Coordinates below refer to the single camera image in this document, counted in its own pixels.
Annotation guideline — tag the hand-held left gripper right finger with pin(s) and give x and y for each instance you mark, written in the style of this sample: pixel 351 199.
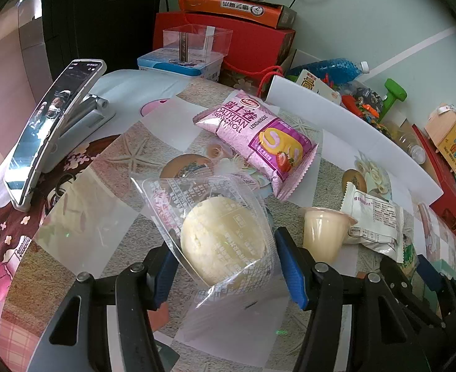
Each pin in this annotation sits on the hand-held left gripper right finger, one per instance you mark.
pixel 292 271

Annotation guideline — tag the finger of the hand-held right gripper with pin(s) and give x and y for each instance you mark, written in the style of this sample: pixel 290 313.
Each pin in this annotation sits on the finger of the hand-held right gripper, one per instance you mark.
pixel 400 279
pixel 431 279

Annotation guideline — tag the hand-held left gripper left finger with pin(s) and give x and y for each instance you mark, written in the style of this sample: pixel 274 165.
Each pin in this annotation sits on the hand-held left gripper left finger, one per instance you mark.
pixel 164 279

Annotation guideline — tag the yellow jelly cup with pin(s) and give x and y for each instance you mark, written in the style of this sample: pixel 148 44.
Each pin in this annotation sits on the yellow jelly cup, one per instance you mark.
pixel 323 236

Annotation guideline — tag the white green snack packet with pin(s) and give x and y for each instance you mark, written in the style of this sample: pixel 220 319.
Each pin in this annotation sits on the white green snack packet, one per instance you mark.
pixel 375 217

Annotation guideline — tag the clear bun packet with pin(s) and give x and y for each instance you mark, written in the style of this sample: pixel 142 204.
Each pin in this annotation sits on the clear bun packet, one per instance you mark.
pixel 224 240

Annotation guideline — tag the pink swiss roll packet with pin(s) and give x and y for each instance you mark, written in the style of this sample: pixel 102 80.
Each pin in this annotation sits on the pink swiss roll packet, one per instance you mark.
pixel 251 139

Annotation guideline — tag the large red box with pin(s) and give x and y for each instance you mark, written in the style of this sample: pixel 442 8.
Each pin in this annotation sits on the large red box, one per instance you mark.
pixel 445 197

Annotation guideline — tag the clear plastic bottle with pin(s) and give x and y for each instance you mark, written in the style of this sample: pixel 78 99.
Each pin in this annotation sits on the clear plastic bottle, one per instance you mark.
pixel 408 143

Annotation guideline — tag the white board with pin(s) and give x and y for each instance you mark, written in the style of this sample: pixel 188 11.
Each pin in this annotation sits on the white board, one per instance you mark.
pixel 352 139

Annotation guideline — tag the printed pink cloth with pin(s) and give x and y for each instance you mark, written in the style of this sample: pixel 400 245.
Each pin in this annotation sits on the printed pink cloth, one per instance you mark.
pixel 3 279

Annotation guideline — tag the colourful toy pile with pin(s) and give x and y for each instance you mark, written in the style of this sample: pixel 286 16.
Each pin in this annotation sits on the colourful toy pile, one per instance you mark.
pixel 363 102

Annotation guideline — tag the grey phone stand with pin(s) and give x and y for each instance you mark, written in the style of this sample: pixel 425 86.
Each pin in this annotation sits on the grey phone stand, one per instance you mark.
pixel 84 116

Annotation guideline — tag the green dumbbell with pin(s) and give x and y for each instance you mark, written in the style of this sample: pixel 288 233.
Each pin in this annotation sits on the green dumbbell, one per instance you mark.
pixel 394 97

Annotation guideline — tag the small white yellow box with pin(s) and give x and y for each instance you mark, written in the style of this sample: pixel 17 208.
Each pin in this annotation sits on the small white yellow box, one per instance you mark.
pixel 315 83

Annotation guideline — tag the smartphone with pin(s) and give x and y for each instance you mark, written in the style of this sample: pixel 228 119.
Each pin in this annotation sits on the smartphone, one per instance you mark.
pixel 49 128

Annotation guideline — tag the blue water bottle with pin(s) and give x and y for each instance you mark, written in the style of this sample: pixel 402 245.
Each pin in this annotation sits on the blue water bottle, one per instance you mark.
pixel 329 68

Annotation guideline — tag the blue white tissue box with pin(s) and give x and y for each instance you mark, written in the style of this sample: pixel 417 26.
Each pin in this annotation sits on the blue white tissue box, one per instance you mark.
pixel 181 69

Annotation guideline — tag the flat red box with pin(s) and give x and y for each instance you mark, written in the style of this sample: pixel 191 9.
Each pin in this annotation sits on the flat red box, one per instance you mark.
pixel 259 40

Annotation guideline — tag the clear plastic box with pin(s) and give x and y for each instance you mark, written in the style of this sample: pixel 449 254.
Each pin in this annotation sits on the clear plastic box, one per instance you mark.
pixel 197 44

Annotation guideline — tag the flat orange box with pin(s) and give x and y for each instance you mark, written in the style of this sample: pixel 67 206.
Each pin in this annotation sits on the flat orange box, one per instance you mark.
pixel 232 7

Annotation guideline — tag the black cabinet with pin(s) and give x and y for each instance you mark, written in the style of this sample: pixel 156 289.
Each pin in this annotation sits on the black cabinet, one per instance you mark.
pixel 96 15

